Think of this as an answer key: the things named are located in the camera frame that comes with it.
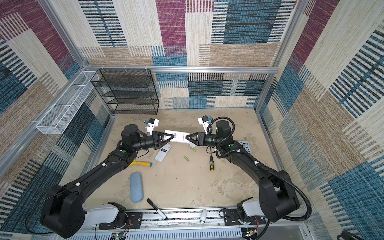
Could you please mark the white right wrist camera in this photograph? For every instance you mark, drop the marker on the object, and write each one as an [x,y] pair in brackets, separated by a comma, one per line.
[204,121]

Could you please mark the white wire mesh basket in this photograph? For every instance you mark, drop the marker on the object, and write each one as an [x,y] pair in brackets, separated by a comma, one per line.
[60,115]

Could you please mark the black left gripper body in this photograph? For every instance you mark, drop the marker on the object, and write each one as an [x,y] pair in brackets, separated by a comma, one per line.
[151,142]

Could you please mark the black wire mesh shelf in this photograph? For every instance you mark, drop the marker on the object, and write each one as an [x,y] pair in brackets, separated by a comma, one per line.
[127,91]

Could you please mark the black yellow screwdriver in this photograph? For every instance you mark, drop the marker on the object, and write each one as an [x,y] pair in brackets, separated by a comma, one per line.
[212,164]

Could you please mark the white remote with red buttons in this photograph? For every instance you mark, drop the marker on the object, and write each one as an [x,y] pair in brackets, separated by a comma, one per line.
[163,153]

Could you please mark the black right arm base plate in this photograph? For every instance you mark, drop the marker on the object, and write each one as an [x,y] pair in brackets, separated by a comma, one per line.
[234,217]

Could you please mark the yellow scraper with blue tip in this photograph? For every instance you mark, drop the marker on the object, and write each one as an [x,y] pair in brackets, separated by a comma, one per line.
[145,164]

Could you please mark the white cylinder on rail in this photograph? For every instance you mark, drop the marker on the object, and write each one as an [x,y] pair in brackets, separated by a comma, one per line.
[203,216]

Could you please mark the aluminium front rail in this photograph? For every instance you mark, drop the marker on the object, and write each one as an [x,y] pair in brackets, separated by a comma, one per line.
[109,212]

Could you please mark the white air conditioner remote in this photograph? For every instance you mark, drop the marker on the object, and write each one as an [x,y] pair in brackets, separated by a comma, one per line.
[179,137]

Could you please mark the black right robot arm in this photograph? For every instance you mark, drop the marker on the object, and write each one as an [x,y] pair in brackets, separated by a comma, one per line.
[278,198]

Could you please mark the black marker pen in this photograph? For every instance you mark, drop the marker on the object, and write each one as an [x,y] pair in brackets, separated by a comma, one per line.
[158,210]

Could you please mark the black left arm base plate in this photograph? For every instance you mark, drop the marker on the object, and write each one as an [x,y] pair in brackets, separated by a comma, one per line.
[130,220]

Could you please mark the blue grey glasses case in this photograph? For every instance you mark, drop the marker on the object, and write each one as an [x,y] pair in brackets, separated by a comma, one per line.
[136,187]

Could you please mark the colourful magazine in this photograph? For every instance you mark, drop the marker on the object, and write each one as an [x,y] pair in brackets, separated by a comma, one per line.
[246,146]

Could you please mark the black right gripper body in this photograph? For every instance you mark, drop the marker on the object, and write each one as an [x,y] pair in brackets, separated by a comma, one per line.
[210,139]

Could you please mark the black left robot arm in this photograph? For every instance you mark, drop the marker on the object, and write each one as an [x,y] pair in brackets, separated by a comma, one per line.
[62,211]

